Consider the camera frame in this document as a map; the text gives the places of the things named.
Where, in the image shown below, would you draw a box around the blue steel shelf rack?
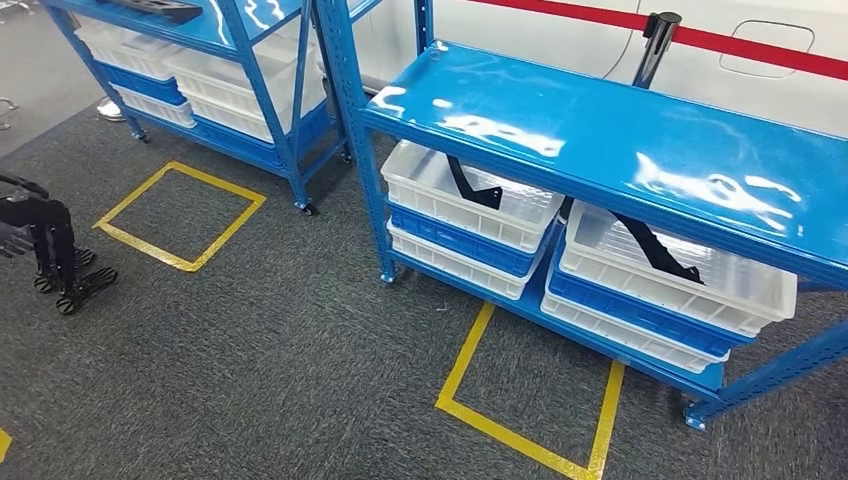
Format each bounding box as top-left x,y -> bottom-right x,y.
311,0 -> 848,432
39,0 -> 386,217

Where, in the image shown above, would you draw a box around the blue plastic crate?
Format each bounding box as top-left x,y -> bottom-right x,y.
546,231 -> 755,360
387,201 -> 556,279

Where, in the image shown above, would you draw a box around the white car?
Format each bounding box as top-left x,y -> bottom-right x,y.
351,0 -> 848,140

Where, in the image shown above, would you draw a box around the person's foot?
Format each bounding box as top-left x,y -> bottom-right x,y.
96,97 -> 128,124

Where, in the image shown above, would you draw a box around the red barrier belt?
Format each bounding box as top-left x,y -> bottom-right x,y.
466,0 -> 848,82

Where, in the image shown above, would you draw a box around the humanoid robot black legs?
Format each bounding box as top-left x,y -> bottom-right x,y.
0,173 -> 119,317

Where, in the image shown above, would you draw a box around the black curved bracket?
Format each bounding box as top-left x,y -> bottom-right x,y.
612,211 -> 706,286
447,155 -> 504,211

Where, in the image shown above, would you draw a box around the black stanchion post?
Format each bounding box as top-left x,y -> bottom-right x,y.
632,11 -> 684,91

